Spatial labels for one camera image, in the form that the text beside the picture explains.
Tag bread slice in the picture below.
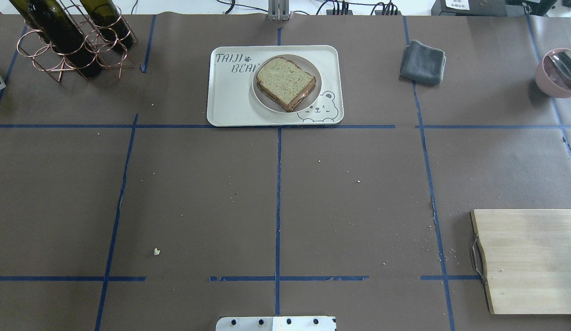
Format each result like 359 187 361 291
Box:
255 57 317 112
251 83 321 113

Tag white round plate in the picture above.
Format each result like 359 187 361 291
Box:
252 54 323 114

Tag white bear serving tray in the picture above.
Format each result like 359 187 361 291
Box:
206 45 344 126

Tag grey folded cloth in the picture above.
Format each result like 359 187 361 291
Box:
399 40 446 86

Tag black desktop box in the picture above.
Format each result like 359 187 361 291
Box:
431 0 508 17

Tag dark glass bottle lower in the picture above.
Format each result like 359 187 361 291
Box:
81 0 134 52

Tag dark glass bottle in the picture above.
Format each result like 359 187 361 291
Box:
81 0 134 52
10 0 102 78

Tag wooden cutting board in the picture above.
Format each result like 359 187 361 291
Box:
471 209 571 315

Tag dark glass bottle upper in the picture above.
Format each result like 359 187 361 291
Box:
10 0 102 78

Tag pink round plate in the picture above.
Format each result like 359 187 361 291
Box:
534 48 571 98

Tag metal scoop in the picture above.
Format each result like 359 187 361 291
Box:
548 50 571 90

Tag aluminium frame post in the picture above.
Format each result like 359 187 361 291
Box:
268 0 291 22

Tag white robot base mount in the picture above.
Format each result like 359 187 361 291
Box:
215 316 337 331

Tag copper wire bottle rack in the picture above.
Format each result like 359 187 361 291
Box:
12 0 138 82

